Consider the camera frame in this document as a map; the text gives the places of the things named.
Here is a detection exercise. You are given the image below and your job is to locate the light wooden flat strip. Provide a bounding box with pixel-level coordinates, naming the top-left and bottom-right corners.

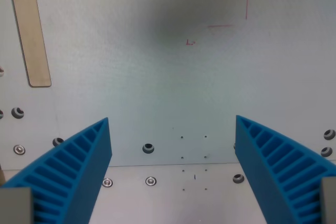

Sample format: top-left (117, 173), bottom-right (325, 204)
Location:
top-left (7, 0), bottom-right (52, 88)

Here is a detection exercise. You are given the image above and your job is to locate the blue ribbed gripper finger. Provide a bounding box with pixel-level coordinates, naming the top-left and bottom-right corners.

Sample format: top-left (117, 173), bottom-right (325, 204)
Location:
top-left (0, 117), bottom-right (113, 224)
top-left (234, 114), bottom-right (336, 224)

